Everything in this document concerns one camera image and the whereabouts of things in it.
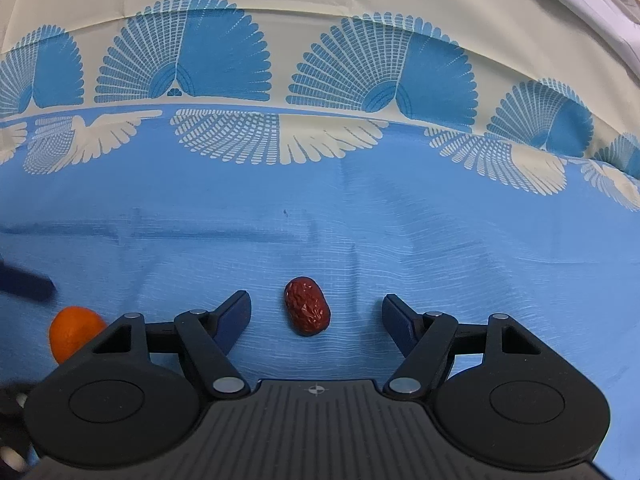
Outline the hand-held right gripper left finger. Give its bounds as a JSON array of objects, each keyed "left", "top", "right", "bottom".
[{"left": 92, "top": 289, "right": 251, "bottom": 400}]

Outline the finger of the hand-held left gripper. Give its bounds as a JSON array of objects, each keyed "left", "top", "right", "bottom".
[{"left": 0, "top": 259, "right": 57, "bottom": 304}]

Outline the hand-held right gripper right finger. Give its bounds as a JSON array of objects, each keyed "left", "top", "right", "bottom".
[{"left": 382, "top": 294, "right": 547, "bottom": 400}]

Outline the orange kumquat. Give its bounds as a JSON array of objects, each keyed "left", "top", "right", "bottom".
[{"left": 48, "top": 306, "right": 108, "bottom": 365}]

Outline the red jujube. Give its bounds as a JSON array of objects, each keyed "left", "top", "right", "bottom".
[{"left": 284, "top": 276, "right": 332, "bottom": 337}]

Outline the blue fan-print cloth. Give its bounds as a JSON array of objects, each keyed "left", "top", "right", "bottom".
[{"left": 0, "top": 0, "right": 640, "bottom": 480}]

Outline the grey cloth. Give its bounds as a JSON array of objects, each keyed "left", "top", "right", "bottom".
[{"left": 570, "top": 0, "right": 640, "bottom": 68}]

